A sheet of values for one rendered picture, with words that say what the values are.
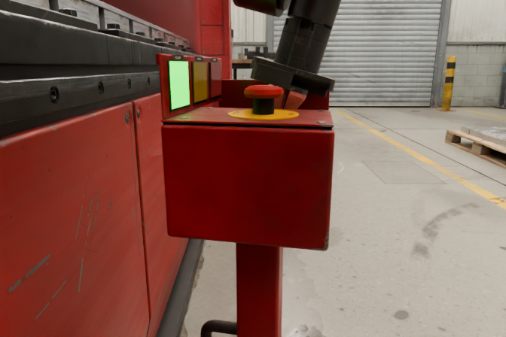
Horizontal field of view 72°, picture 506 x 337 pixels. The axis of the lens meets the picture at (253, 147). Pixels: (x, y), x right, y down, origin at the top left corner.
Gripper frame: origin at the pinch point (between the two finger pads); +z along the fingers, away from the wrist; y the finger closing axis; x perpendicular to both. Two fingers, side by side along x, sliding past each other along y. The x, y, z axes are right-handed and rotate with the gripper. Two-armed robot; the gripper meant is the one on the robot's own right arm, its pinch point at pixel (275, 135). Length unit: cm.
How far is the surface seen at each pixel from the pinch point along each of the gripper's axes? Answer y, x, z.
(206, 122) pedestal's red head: 5.5, 15.0, -2.8
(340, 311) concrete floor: -37, -62, 67
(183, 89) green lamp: 9.8, 10.7, -4.2
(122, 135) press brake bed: 24.4, -6.5, 9.2
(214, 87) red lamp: 9.6, -0.1, -3.7
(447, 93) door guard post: -254, -666, -20
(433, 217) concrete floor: -91, -149, 53
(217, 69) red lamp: 10.2, -1.7, -5.9
